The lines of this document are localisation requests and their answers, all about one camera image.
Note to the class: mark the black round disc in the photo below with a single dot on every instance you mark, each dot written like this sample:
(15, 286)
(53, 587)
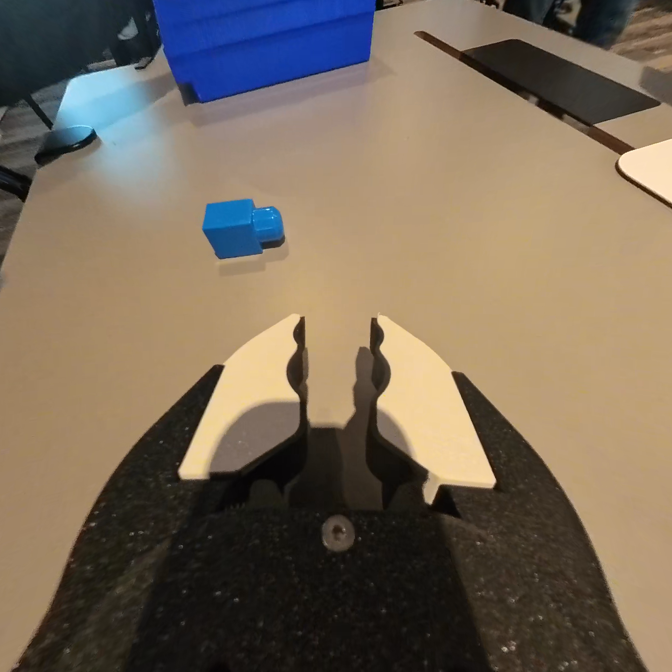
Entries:
(65, 143)

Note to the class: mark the black table mat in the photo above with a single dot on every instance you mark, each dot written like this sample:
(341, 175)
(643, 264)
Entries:
(561, 78)

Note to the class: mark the white board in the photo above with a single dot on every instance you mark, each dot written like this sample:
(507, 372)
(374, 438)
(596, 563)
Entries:
(648, 168)

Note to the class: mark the dark office chair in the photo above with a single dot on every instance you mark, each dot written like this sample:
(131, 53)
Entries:
(57, 36)

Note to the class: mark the blue plastic bin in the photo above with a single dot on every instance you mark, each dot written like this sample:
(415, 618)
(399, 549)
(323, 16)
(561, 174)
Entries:
(267, 47)

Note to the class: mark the blue mega block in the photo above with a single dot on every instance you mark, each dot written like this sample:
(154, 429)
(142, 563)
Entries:
(231, 228)

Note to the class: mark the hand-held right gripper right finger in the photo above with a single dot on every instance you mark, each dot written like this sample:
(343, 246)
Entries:
(425, 409)

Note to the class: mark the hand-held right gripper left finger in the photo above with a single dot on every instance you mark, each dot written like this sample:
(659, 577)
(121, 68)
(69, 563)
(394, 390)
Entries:
(246, 388)

